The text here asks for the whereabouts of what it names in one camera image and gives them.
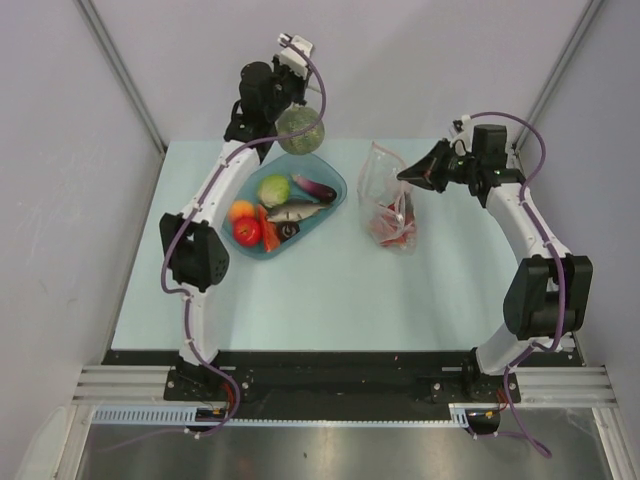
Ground aluminium rail front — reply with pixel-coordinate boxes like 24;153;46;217
73;366;617;408

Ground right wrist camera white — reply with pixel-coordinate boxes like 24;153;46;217
449;114;473;156

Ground purple eggplant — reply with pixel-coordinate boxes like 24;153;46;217
291;174;337;203

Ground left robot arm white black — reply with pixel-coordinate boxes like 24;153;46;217
160;48;317;400

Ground grey fish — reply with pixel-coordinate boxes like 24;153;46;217
266;199;331;223

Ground green cabbage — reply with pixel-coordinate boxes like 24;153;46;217
257;174;291;208

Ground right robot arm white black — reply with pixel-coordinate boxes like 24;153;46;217
397;118;593;401

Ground right aluminium frame post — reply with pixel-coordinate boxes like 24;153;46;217
525;0;607;126

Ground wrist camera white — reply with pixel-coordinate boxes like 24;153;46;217
449;114;473;156
276;33;314;79

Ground clear zip top bag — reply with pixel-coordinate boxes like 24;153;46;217
357;142;416;255

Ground aluminium frame post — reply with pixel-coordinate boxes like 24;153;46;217
525;0;607;126
73;0;168;158

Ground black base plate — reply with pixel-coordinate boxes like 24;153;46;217
99;348;584;422

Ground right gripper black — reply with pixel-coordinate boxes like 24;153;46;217
398;139;480;194

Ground green striped melon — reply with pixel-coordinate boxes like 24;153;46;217
276;103;325;155

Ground orange peach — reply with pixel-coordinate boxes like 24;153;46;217
228;200;256;223

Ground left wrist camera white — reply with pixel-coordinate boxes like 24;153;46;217
276;33;314;79

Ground red apple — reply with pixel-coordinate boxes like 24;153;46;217
233;217;262;248

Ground red cherry tomato bunch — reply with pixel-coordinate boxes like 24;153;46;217
369;196;417;251

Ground light blue cable duct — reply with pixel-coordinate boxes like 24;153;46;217
92;402;501;429

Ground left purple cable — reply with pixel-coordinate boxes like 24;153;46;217
97;37;329;454

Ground teal plastic tray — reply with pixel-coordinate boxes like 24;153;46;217
222;154;347;260

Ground left aluminium frame post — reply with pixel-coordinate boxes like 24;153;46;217
73;0;168;158

